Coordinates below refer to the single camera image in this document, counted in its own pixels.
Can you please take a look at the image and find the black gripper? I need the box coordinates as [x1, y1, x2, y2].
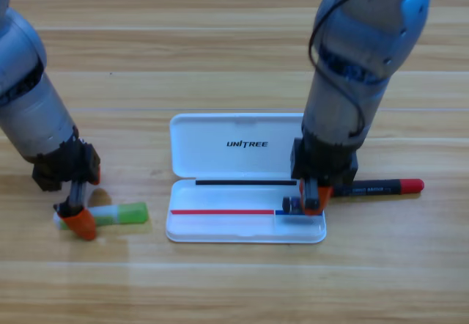
[32, 128, 102, 242]
[291, 136, 359, 217]

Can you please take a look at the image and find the dark blue eraser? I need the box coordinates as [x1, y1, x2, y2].
[281, 196, 303, 216]

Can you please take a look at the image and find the black marker with red cap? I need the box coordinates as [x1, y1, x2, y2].
[329, 178, 425, 197]

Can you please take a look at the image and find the white Unitree pencil case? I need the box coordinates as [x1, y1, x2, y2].
[165, 112, 327, 244]

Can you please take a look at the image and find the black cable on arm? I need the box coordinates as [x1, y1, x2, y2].
[308, 0, 391, 137]

